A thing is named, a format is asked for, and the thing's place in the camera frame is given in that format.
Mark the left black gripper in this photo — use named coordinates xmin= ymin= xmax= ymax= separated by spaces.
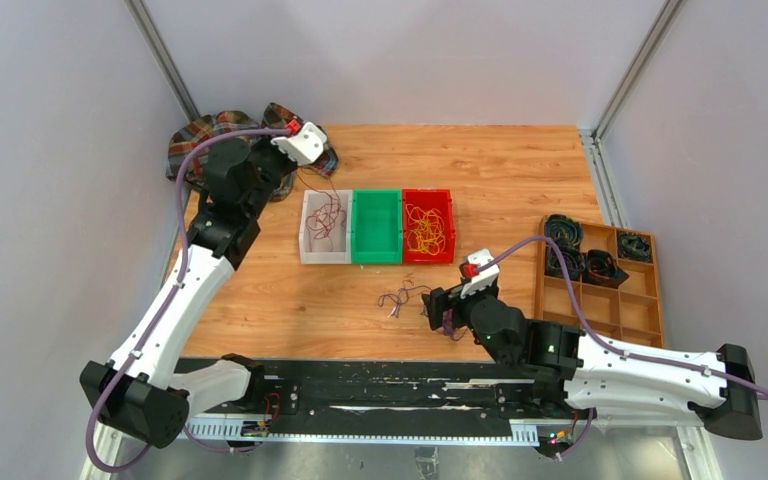
xmin=246 ymin=127 xmax=301 ymax=218

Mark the yellow cable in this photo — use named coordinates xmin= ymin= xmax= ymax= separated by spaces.
xmin=403 ymin=203 xmax=450 ymax=258

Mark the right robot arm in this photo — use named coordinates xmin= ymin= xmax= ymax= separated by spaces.
xmin=421 ymin=287 xmax=763 ymax=441

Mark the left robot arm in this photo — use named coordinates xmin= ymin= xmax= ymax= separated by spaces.
xmin=79 ymin=129 xmax=297 ymax=448

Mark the plaid cloth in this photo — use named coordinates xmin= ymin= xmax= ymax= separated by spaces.
xmin=167 ymin=102 xmax=339 ymax=202

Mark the red plastic bin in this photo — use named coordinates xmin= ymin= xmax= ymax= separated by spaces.
xmin=402 ymin=189 xmax=456 ymax=264

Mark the white plastic bin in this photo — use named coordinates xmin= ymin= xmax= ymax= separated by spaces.
xmin=298 ymin=189 xmax=353 ymax=265

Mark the green plastic bin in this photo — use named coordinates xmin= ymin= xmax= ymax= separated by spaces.
xmin=351 ymin=189 xmax=403 ymax=265

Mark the black coiled item lower left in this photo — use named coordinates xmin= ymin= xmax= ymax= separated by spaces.
xmin=544 ymin=241 xmax=586 ymax=281

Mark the black coiled item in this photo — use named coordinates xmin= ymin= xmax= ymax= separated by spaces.
xmin=544 ymin=214 xmax=584 ymax=248
xmin=582 ymin=249 xmax=629 ymax=289
xmin=544 ymin=241 xmax=586 ymax=281
xmin=617 ymin=231 xmax=653 ymax=263

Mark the black coiled item upper left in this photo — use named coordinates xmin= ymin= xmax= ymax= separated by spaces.
xmin=544 ymin=214 xmax=584 ymax=248

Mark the black coiled item centre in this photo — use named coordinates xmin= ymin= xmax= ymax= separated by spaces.
xmin=582 ymin=249 xmax=629 ymax=289

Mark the wooden compartment tray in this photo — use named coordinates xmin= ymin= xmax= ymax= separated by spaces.
xmin=534 ymin=217 xmax=666 ymax=347

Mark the black coiled item far right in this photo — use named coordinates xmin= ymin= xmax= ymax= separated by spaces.
xmin=617 ymin=231 xmax=653 ymax=263

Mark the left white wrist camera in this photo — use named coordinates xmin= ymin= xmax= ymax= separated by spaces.
xmin=270 ymin=121 xmax=328 ymax=167

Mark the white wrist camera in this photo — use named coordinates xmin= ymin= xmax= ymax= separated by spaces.
xmin=270 ymin=121 xmax=328 ymax=167
xmin=460 ymin=248 xmax=500 ymax=299

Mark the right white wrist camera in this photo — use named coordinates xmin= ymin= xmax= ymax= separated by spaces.
xmin=460 ymin=248 xmax=500 ymax=299

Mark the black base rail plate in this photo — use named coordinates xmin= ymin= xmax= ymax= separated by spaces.
xmin=212 ymin=359 xmax=588 ymax=440

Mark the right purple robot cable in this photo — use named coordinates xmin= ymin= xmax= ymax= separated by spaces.
xmin=459 ymin=235 xmax=768 ymax=460

